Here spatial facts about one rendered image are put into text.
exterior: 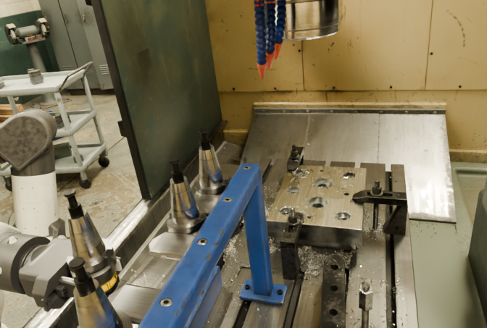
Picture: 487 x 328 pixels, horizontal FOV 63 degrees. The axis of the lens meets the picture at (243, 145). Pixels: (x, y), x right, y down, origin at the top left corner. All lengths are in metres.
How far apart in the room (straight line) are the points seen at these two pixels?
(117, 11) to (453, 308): 1.34
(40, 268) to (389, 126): 1.58
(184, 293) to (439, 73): 1.61
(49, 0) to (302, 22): 5.54
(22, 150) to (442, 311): 1.16
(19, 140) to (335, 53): 1.38
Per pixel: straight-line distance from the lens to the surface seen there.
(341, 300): 0.85
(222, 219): 0.62
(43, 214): 1.01
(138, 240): 1.50
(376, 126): 1.92
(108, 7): 1.35
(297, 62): 1.93
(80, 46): 6.07
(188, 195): 0.61
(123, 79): 1.38
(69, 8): 6.01
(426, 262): 1.48
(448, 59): 1.92
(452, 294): 1.40
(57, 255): 0.68
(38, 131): 0.95
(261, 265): 0.87
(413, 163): 1.80
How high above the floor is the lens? 1.58
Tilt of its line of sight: 25 degrees down
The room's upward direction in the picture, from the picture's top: 7 degrees counter-clockwise
